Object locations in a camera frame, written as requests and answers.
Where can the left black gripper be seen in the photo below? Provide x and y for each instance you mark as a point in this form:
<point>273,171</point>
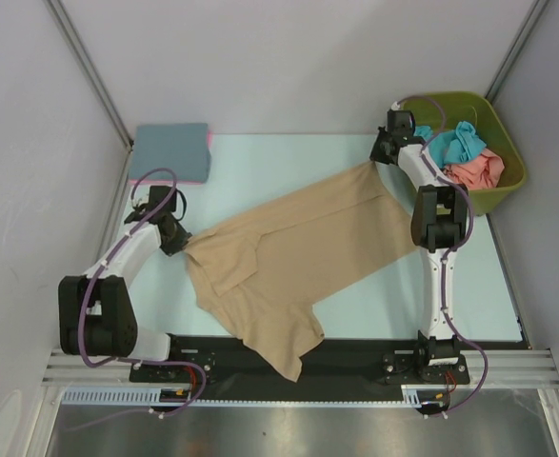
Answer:
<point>179,243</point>

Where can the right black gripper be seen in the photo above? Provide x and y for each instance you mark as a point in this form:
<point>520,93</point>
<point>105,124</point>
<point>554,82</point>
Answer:
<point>376,153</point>

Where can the beige t-shirt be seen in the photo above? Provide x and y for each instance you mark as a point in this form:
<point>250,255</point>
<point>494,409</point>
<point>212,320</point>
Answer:
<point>260,273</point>

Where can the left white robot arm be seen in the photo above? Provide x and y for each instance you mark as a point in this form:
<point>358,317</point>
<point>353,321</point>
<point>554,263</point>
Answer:
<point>96,316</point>

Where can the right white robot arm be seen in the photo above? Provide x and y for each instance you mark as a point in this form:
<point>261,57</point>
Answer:
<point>439,227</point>

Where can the teal crumpled t-shirt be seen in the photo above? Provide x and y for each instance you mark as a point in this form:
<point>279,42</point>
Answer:
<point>452,147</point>

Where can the olive green plastic bin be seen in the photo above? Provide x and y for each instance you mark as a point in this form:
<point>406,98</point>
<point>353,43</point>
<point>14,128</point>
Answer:
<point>442,111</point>

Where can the folded grey-blue t-shirt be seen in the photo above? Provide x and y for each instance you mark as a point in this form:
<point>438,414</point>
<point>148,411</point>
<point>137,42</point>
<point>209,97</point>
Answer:
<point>172,152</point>

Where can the salmon pink crumpled t-shirt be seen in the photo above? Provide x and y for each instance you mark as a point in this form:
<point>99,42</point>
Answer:
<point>483,172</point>

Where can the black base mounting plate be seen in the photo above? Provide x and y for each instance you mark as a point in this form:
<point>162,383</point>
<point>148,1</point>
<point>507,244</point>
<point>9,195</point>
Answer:
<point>330,352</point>

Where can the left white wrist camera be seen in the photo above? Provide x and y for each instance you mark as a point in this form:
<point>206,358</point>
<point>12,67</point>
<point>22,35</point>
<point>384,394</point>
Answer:
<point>138,213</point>

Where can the left white cable duct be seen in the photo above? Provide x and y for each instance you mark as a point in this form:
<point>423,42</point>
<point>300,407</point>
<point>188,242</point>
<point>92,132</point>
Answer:
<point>126,396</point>

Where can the white cable duct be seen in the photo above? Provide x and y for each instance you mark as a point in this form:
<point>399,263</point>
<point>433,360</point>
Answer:
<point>422,395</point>
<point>126,396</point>

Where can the right aluminium corner post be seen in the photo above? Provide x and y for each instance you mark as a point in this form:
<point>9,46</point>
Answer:
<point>517,46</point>

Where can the aluminium corner post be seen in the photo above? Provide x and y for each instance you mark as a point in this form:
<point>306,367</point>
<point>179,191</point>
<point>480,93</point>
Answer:
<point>81,54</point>
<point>517,46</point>

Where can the left aluminium corner post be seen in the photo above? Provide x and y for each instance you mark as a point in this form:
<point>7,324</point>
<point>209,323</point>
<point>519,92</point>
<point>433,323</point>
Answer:
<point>81,54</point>

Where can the right white cable duct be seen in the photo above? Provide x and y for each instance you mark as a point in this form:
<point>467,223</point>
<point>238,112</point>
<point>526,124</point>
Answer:
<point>422,395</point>

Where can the aluminium extrusion rail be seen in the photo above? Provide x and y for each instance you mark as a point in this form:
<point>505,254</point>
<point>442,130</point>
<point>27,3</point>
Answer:
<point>495,369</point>

